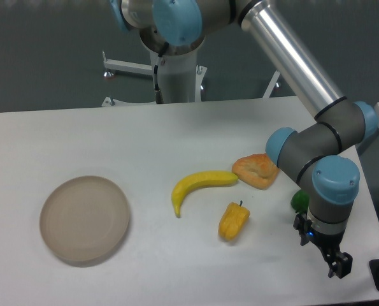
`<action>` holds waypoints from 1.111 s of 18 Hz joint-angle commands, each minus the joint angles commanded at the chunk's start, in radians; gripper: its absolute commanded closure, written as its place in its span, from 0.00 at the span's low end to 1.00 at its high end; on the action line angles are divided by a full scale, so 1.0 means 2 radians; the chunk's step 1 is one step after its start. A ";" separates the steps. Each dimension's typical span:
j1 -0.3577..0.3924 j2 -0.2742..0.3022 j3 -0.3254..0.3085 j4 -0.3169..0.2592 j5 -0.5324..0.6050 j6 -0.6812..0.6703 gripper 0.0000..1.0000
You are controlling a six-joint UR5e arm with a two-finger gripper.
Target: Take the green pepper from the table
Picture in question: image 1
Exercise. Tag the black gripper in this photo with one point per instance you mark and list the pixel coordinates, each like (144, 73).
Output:
(339, 263)

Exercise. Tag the green bell pepper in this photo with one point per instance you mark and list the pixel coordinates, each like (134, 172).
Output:
(300, 201)

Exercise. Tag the silver and grey robot arm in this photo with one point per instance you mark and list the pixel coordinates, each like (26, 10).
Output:
(311, 158)

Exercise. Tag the yellow bell pepper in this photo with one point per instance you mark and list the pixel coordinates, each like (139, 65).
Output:
(233, 220)

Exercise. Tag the orange pastry bread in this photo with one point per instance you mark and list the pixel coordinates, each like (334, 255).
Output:
(256, 170)

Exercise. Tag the yellow banana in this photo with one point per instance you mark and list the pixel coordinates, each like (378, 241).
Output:
(199, 180)

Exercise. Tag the beige round plate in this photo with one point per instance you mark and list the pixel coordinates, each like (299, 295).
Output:
(84, 220)

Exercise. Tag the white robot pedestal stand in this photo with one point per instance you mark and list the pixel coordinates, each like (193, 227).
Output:
(175, 78)

